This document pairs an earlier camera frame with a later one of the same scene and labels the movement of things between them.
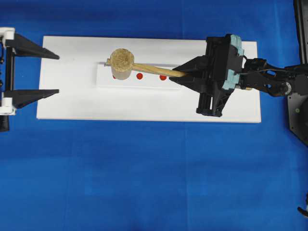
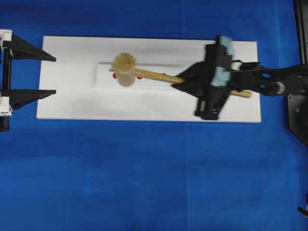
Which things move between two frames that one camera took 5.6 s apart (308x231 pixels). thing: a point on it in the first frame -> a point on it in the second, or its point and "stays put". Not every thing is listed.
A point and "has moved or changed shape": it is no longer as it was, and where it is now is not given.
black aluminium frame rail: [301, 8] stays put
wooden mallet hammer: [121, 62] has moved or changed shape
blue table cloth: [101, 175] stays put
